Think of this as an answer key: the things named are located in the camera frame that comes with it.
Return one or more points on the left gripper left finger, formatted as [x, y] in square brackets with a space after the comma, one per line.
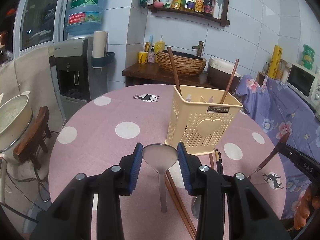
[70, 214]

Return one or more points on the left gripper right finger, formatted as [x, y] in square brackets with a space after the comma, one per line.
[233, 199]

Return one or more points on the wooden handled spoon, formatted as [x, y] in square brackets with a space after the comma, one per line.
[272, 154]

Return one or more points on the black gold chopstick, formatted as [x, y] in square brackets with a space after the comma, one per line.
[217, 160]

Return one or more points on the steel ladle spoon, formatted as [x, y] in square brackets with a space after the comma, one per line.
[160, 157]

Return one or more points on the right hand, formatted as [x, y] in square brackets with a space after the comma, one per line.
[303, 211]

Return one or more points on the purple floral cloth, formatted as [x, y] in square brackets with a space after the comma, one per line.
[277, 109]

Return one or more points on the dark wooden chair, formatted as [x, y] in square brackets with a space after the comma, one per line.
[34, 138]

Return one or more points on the white microwave oven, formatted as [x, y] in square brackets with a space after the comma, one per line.
[305, 83]

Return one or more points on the yellow roll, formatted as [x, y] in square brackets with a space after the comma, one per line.
[275, 62]

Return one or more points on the cream plastic utensil holder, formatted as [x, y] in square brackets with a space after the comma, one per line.
[199, 119]

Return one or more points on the white brown rice cooker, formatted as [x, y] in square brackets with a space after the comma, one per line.
[219, 72]

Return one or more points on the grey water dispenser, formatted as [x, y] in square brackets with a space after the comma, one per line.
[79, 82]

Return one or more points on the dark wooden sink counter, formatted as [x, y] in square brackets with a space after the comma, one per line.
[151, 73]

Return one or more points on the woven basin sink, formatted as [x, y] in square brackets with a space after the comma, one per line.
[186, 64]

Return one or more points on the bronze faucet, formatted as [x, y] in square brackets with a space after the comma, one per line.
[199, 48]

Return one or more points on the paper cup stack holder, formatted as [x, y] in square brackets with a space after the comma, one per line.
[100, 56]

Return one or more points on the yellow mug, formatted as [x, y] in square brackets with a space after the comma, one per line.
[142, 57]

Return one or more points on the dark soy sauce bottle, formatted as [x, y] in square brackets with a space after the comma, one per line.
[208, 7]

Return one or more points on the yellow soap dispenser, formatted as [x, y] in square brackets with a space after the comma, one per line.
[159, 46]

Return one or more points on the yellow oil bottle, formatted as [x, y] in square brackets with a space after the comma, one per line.
[199, 6]

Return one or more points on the blue water jug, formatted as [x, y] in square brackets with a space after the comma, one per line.
[85, 17]

